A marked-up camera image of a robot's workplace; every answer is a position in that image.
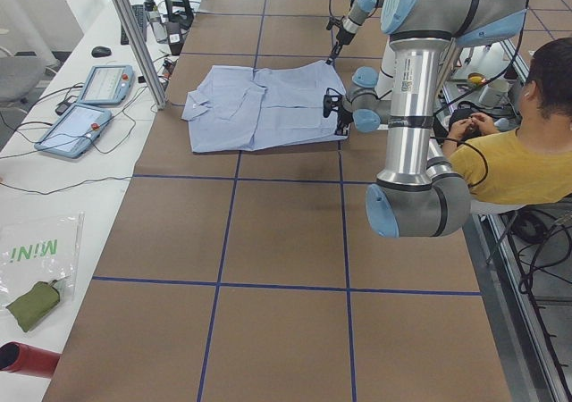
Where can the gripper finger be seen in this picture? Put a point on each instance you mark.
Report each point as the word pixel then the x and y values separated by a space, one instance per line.
pixel 331 59

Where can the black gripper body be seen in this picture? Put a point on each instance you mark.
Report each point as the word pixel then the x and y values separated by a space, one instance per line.
pixel 344 115
pixel 341 37

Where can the light blue striped shirt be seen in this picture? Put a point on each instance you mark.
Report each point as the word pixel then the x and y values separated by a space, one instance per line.
pixel 240 108

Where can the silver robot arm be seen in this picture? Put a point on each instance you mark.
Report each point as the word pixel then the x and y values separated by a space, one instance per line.
pixel 349 24
pixel 416 194

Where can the clear water bottle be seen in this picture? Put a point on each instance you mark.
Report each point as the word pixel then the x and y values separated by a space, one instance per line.
pixel 156 23

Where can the person in yellow shirt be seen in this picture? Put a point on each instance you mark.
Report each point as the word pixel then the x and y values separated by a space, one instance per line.
pixel 530 165

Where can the upper blue teach pendant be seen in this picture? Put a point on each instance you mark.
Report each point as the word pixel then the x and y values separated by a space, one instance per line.
pixel 107 85

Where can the blue teach pendant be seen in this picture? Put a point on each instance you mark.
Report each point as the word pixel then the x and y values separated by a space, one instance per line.
pixel 75 131
pixel 107 85

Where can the black computer mouse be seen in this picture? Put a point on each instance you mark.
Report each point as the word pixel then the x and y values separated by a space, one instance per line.
pixel 101 51

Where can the lower blue teach pendant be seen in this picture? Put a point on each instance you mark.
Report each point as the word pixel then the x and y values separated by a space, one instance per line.
pixel 75 131

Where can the grey office chair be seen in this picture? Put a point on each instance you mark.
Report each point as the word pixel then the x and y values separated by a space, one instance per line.
pixel 19 76

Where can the clear plastic bag green print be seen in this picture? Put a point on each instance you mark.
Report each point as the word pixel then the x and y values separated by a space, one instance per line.
pixel 45 249

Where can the olive green folded cloth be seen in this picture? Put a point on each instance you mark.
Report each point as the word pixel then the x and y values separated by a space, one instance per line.
pixel 33 306

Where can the red cylinder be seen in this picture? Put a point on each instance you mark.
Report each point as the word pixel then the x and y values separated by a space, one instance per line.
pixel 24 359

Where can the aluminium camera post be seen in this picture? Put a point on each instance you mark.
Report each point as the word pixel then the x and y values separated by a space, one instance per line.
pixel 139 48

